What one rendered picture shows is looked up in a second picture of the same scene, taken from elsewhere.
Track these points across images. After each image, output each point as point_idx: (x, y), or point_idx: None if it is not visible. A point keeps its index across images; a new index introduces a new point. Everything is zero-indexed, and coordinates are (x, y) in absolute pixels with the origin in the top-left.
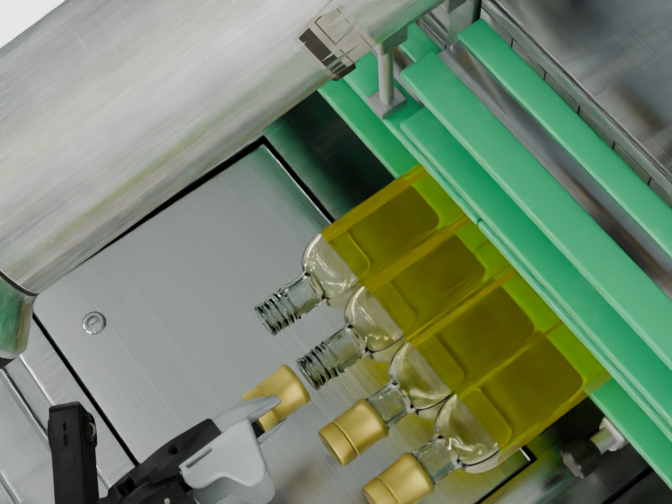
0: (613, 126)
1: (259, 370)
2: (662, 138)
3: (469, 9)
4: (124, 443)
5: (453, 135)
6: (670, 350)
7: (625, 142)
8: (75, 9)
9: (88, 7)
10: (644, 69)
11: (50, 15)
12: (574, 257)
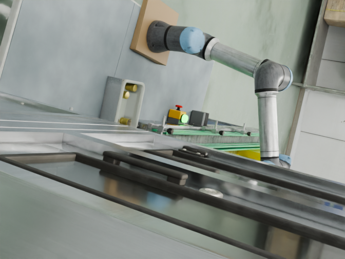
0: (166, 126)
1: None
2: (166, 124)
3: (150, 129)
4: None
5: (172, 134)
6: (192, 132)
7: (167, 127)
8: (245, 54)
9: (244, 53)
10: (156, 123)
11: (245, 55)
12: (185, 132)
